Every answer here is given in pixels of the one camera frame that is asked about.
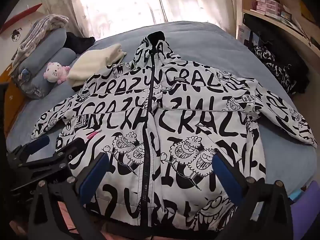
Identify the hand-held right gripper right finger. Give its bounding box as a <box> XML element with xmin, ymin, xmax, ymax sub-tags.
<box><xmin>212</xmin><ymin>152</ymin><xmax>294</xmax><ymax>240</ymax></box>

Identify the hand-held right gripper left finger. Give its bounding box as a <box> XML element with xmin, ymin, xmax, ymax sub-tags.
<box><xmin>26</xmin><ymin>152</ymin><xmax>110</xmax><ymax>240</ymax></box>

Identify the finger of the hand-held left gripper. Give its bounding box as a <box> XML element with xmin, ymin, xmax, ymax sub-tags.
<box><xmin>6</xmin><ymin>135</ymin><xmax>50</xmax><ymax>165</ymax></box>
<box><xmin>15</xmin><ymin>137</ymin><xmax>85</xmax><ymax>178</ymax></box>

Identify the black white printed jacket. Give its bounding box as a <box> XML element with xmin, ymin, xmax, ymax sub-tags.
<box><xmin>31</xmin><ymin>30</ymin><xmax>318</xmax><ymax>233</ymax></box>

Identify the pink white plush toy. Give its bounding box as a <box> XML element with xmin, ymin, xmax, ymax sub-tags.
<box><xmin>44</xmin><ymin>62</ymin><xmax>71</xmax><ymax>84</ymax></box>

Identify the purple mat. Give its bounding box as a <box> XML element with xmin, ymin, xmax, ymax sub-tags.
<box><xmin>290</xmin><ymin>180</ymin><xmax>320</xmax><ymax>240</ymax></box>

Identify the cream fleece garment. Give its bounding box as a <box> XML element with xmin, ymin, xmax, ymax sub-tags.
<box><xmin>67</xmin><ymin>43</ymin><xmax>127</xmax><ymax>92</ymax></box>

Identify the black fuzzy garment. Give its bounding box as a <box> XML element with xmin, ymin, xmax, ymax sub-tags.
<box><xmin>63</xmin><ymin>32</ymin><xmax>96</xmax><ymax>55</ymax></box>

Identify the folded floral blanket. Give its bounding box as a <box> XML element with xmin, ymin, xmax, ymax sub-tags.
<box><xmin>11</xmin><ymin>15</ymin><xmax>69</xmax><ymax>67</ymax></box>

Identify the black-and-white printed bag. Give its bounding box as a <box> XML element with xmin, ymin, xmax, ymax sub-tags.
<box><xmin>251</xmin><ymin>44</ymin><xmax>310</xmax><ymax>95</ymax></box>

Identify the bed with blue sheet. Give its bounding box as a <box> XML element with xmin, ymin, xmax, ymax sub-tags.
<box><xmin>5</xmin><ymin>21</ymin><xmax>318</xmax><ymax>205</ymax></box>

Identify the white box with blue print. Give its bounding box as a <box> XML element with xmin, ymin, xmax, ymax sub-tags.
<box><xmin>237</xmin><ymin>25</ymin><xmax>259</xmax><ymax>47</ymax></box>

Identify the long black bag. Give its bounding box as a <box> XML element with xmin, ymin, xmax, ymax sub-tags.
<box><xmin>243</xmin><ymin>14</ymin><xmax>313</xmax><ymax>55</ymax></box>

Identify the white floral curtain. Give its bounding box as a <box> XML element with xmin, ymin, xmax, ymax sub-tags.
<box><xmin>155</xmin><ymin>0</ymin><xmax>243</xmax><ymax>40</ymax></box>
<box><xmin>37</xmin><ymin>0</ymin><xmax>168</xmax><ymax>42</ymax></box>

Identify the wooden shelf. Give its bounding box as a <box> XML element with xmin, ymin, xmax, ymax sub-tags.
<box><xmin>241</xmin><ymin>0</ymin><xmax>320</xmax><ymax>48</ymax></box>

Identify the stack of pink boxes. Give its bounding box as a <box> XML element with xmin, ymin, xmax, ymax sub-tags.
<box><xmin>251</xmin><ymin>0</ymin><xmax>283</xmax><ymax>15</ymax></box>

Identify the cartoon face wall sticker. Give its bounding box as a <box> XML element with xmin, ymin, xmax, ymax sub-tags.
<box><xmin>11</xmin><ymin>29</ymin><xmax>22</xmax><ymax>43</ymax></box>

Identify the red wall sticker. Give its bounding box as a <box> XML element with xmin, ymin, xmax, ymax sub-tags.
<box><xmin>0</xmin><ymin>3</ymin><xmax>43</xmax><ymax>34</ymax></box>

